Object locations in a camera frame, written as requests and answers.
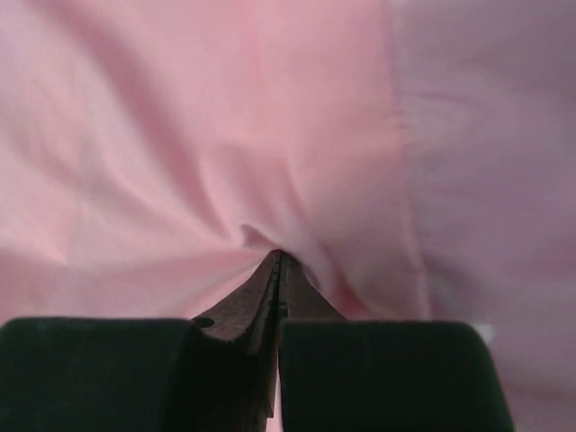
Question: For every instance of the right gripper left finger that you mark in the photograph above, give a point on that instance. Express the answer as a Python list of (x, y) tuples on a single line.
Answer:
[(214, 372)]

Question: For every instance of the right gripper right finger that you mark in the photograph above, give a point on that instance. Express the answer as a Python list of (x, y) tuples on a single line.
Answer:
[(338, 374)]

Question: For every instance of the pink pillowcase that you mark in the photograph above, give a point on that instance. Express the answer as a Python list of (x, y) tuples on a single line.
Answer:
[(418, 157)]

